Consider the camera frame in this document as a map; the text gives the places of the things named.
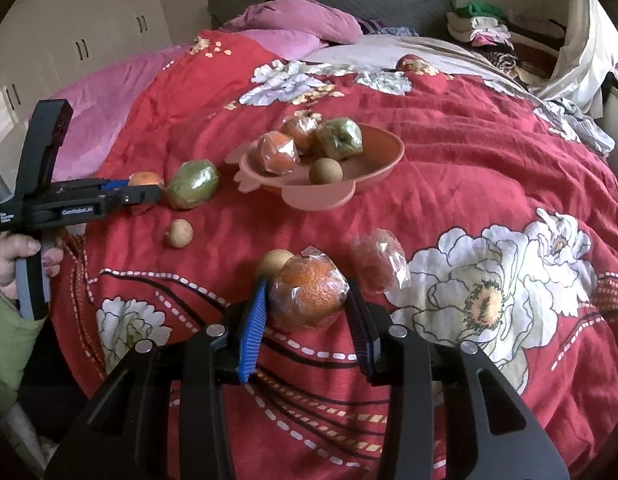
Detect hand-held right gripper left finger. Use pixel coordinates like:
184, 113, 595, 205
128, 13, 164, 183
43, 279, 270, 480

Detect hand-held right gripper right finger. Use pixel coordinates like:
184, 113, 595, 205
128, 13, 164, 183
345, 277, 572, 480

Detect plastic-wrapped orange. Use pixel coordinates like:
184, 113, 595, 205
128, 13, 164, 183
128, 171, 164, 191
267, 246, 350, 332
255, 131, 300, 176
280, 111, 322, 156

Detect brown longan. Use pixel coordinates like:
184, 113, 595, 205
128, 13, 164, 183
309, 157, 344, 186
164, 218, 194, 249
256, 249, 294, 281

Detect plastic-wrapped green citrus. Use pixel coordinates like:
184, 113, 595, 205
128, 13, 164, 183
166, 160, 221, 211
316, 117, 364, 162

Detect plastic-wrapped red fruit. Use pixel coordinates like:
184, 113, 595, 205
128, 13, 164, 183
350, 229, 410, 296

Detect pink plastic plate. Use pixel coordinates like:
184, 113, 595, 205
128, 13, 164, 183
225, 122, 406, 211

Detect person's left forearm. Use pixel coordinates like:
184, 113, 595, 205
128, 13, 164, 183
0, 280, 47, 416

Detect person's left hand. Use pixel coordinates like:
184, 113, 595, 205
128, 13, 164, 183
0, 232, 64, 306

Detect pink quilt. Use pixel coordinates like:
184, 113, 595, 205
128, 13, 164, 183
31, 27, 314, 161

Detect cream wardrobe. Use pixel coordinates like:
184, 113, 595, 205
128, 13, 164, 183
0, 0, 172, 151

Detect red floral blanket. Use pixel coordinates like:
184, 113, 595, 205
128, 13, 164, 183
49, 30, 618, 480

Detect pink pillow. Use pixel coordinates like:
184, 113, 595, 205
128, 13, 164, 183
221, 0, 364, 46

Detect beige bed sheet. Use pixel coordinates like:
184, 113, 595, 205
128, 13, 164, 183
304, 35, 534, 96

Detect blue patterned cloth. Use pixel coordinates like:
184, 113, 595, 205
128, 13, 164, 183
356, 17, 420, 38

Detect grey floral cloth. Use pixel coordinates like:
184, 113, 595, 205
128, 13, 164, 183
534, 95, 614, 156

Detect dark patterned cloth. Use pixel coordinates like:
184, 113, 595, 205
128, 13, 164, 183
481, 45, 530, 76

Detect stack of folded light clothes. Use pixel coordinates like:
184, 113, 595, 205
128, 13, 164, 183
446, 12, 512, 43

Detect green garment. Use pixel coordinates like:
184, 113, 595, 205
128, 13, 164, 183
454, 1, 507, 18

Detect white curtain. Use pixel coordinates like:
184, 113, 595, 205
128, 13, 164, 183
531, 0, 618, 111

